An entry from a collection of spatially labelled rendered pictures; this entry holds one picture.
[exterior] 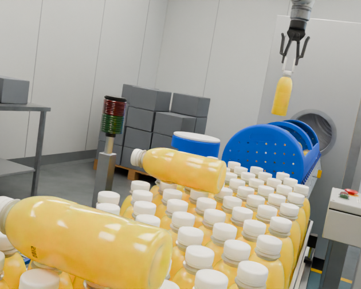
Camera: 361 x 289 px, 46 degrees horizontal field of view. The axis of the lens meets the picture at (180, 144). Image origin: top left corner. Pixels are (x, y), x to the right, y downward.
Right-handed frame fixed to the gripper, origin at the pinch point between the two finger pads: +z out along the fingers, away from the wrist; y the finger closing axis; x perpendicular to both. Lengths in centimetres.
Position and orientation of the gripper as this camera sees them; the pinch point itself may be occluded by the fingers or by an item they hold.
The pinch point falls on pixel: (289, 65)
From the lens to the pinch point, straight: 207.8
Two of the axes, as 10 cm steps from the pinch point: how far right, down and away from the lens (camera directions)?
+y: -9.1, -2.2, 3.5
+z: -1.8, 9.7, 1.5
